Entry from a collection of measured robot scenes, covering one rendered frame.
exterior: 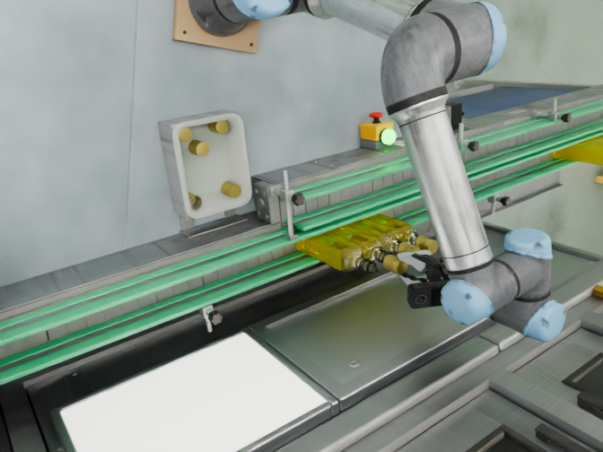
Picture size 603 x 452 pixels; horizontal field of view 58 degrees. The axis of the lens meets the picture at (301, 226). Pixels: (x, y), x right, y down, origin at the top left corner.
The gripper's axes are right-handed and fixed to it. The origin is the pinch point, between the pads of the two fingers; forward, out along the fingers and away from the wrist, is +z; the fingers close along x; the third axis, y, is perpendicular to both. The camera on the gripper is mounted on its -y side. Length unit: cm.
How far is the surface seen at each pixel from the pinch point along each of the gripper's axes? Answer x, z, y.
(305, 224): 6.7, 22.6, -8.9
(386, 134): 19.7, 32.9, 28.1
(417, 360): -12.4, -14.2, -9.8
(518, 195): -14, 30, 86
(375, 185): 7.6, 29.7, 20.3
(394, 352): -12.2, -9.4, -11.5
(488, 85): 11, 93, 152
